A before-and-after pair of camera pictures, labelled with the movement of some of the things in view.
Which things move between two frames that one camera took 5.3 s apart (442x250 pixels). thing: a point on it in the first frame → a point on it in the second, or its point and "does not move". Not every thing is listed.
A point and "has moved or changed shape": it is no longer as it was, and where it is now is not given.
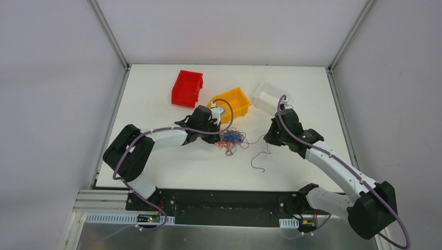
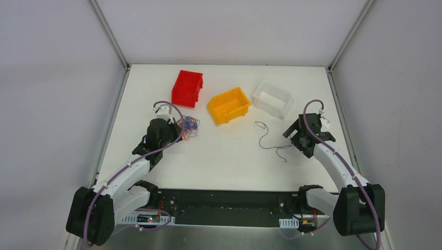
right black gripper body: x=273 y=132 → x=296 y=129
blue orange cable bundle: x=229 y=138 has moved or changed shape
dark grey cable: x=259 y=153 → x=262 y=125
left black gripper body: x=214 y=128 → x=174 y=129
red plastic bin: x=185 y=91 does not move
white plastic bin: x=266 y=97 does not move
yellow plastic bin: x=238 y=101 does not move
